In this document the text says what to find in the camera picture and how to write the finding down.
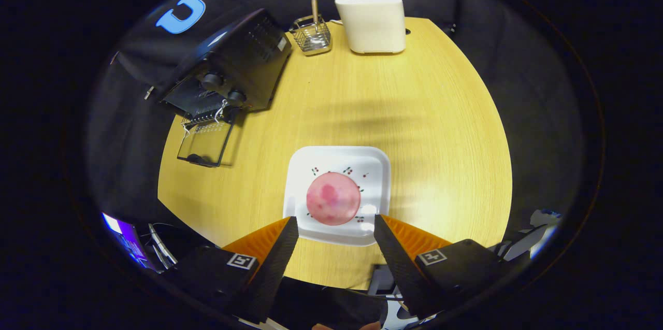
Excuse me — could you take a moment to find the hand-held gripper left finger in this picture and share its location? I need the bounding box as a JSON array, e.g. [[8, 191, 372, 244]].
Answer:
[[168, 216, 300, 325]]

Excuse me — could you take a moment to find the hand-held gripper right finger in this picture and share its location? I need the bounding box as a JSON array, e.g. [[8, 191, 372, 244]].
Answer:
[[373, 214, 512, 320]]

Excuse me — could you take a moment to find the pink round ham slice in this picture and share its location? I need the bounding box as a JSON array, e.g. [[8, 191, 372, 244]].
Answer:
[[306, 172, 362, 226]]

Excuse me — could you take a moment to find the white cherry-print plate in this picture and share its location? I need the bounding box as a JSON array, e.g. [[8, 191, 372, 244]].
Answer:
[[283, 146, 391, 247]]

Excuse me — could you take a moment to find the black toaster oven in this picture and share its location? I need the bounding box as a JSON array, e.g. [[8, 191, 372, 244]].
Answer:
[[117, 8, 293, 168]]

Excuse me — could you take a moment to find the white pop-up toaster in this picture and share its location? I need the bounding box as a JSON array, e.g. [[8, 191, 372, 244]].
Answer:
[[334, 0, 407, 55]]

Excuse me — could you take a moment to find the dark grey box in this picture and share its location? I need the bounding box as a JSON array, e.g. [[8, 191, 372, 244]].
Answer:
[[369, 264, 399, 297]]

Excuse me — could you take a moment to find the white and grey object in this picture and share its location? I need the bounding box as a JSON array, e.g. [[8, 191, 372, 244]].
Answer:
[[500, 209, 563, 261]]

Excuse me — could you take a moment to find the lit purple screen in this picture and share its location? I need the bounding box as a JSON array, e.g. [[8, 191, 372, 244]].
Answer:
[[102, 212, 151, 271]]

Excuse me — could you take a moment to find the wire mesh basket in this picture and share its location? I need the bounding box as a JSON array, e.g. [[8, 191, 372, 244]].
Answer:
[[289, 14, 333, 56]]

